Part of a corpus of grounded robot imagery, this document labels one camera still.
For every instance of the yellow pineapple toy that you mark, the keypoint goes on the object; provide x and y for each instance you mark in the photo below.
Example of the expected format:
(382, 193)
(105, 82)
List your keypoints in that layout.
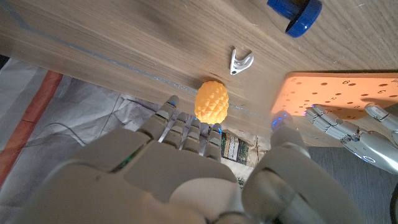
(211, 102)

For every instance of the blue peg toy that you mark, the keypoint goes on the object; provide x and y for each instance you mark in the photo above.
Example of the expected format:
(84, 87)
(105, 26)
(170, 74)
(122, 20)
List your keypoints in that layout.
(301, 18)

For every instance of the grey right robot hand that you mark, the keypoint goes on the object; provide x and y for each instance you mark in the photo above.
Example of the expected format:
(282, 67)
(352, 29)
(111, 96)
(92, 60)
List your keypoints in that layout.
(155, 180)

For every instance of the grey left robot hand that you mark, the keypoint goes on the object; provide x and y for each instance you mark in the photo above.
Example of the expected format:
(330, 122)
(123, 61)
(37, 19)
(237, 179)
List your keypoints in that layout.
(373, 146)

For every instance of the orange peg board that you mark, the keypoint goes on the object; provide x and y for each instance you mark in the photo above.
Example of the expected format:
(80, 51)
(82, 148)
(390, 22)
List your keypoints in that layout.
(342, 91)

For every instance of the white clothespin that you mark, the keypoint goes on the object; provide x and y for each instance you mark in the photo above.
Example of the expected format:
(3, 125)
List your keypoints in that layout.
(237, 63)

